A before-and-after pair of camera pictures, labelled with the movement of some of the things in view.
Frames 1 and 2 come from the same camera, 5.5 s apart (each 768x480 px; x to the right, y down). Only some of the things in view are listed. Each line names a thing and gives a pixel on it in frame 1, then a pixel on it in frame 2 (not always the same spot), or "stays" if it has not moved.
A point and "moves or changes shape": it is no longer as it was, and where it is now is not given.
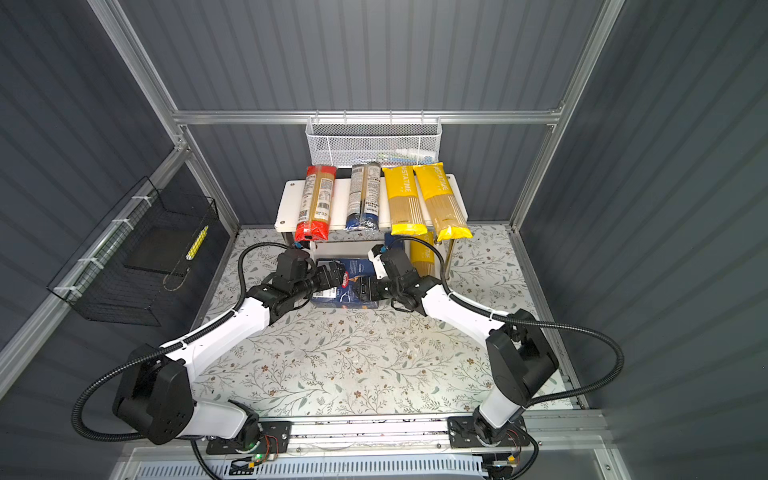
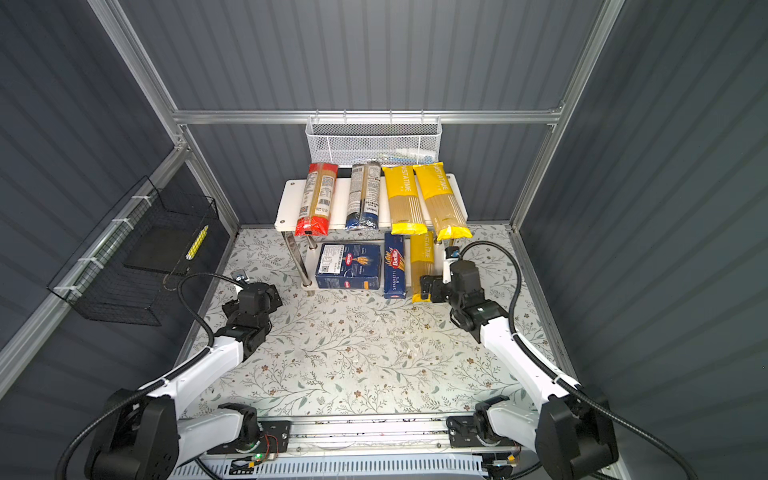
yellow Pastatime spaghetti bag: (422, 254) stays
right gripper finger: (364, 288) → (426, 287)
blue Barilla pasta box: (345, 295) moves or changes shape
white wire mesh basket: (373, 140) stays
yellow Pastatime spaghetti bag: (446, 215) stays
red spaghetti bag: (314, 215) stays
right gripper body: (394, 289) → (442, 293)
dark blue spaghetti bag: (364, 196) stays
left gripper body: (306, 290) → (231, 311)
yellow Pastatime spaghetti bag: (405, 212) stays
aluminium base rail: (356, 437) stays
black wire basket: (124, 271) stays
